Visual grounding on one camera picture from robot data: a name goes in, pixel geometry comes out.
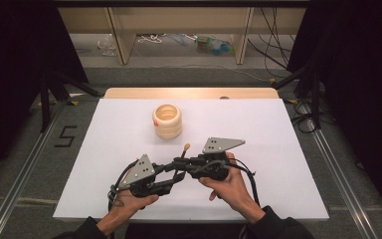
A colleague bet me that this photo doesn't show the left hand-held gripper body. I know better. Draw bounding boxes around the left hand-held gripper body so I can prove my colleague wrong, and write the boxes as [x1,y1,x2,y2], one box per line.
[117,153,175,199]

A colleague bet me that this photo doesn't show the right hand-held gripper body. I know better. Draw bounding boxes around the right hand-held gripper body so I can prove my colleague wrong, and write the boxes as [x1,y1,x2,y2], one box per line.
[189,136,247,182]

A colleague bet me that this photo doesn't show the black brush with wooden tip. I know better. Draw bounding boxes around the black brush with wooden tip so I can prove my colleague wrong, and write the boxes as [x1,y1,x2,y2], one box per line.
[173,142,192,182]

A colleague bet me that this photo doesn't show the person's right hand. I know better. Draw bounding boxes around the person's right hand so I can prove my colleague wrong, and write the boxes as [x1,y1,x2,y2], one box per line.
[198,151,257,222]

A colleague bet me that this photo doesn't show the person's left hand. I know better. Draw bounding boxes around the person's left hand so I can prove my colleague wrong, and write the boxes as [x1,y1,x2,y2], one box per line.
[107,167,160,228]

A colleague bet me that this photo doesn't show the cream ribbed wooden cup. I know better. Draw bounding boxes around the cream ribbed wooden cup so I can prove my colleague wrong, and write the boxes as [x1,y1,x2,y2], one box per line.
[151,104,183,140]

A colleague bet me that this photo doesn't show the white board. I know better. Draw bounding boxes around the white board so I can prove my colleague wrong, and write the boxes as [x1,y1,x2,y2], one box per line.
[52,98,330,223]

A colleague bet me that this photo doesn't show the person's dark trousers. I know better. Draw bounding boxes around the person's dark trousers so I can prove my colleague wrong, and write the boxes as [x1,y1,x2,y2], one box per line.
[123,222,257,239]

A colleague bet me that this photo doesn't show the black metal stand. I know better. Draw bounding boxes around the black metal stand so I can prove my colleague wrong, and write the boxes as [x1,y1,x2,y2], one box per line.
[271,61,323,131]
[39,70,103,134]

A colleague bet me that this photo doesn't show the clear plastic bag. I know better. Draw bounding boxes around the clear plastic bag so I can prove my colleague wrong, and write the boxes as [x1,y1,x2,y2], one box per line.
[95,33,118,58]

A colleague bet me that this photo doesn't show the light wooden shelf unit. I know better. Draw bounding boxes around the light wooden shelf unit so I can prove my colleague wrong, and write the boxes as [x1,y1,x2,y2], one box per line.
[57,6,307,66]

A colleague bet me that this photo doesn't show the black curtain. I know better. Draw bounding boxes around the black curtain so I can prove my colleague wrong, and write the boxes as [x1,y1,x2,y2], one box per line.
[286,0,382,230]
[0,0,90,192]

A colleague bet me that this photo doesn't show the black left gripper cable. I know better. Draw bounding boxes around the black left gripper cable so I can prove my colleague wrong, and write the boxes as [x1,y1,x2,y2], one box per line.
[106,158,141,213]

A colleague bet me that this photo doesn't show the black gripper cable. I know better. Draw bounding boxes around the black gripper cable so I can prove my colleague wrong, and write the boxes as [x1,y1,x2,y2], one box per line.
[192,157,262,207]
[106,158,141,213]

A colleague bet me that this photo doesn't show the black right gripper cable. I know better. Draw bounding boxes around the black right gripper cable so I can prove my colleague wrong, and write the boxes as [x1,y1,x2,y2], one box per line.
[192,157,262,207]

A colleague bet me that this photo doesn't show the black cables on floor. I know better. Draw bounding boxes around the black cables on floor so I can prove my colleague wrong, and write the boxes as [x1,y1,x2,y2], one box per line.
[286,99,323,134]

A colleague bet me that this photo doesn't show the metal floor rail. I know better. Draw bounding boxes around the metal floor rail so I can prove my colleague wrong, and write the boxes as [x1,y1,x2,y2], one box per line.
[297,99,381,239]
[0,99,68,239]

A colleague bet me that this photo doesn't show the white cord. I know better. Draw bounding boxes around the white cord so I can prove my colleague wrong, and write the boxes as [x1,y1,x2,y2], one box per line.
[136,33,164,45]

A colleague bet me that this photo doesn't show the hanging black cables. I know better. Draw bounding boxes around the hanging black cables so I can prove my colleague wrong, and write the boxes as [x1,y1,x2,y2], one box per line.
[247,7,296,80]

